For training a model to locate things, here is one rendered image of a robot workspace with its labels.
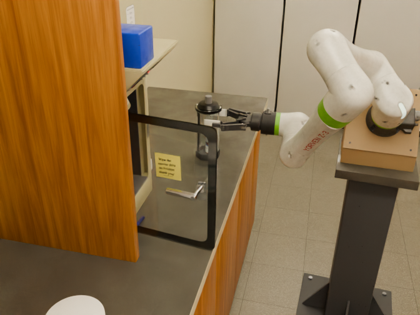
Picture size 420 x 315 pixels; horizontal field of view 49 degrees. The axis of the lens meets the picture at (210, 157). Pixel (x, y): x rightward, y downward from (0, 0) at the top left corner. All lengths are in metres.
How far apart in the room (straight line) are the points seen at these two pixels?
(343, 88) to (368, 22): 2.88
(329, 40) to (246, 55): 2.96
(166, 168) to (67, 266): 0.43
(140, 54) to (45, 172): 0.44
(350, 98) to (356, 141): 0.60
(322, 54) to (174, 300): 0.83
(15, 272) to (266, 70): 3.36
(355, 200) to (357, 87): 0.79
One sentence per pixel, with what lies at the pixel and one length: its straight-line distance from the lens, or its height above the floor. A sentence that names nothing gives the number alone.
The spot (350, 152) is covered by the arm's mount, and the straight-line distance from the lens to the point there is 2.00.
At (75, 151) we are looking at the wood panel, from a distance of 1.30.
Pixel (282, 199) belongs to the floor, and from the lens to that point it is 3.44.
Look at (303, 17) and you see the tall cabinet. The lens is 4.27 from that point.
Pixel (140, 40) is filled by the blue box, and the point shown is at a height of 1.58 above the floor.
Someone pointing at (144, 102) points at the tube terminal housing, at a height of 1.30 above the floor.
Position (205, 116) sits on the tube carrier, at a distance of 1.86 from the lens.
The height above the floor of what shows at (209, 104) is 1.18.
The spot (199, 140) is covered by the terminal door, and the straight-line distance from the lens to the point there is 1.20.
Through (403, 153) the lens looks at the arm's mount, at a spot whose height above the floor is 1.02.
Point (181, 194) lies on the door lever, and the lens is 1.25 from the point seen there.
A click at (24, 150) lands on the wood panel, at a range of 1.39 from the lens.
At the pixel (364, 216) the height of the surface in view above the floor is 0.70.
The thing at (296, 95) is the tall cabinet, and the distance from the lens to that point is 4.47.
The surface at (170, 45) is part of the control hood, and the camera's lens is 1.44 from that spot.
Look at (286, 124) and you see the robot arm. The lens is 1.83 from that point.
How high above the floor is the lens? 1.89
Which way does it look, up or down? 29 degrees down
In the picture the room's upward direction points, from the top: 1 degrees clockwise
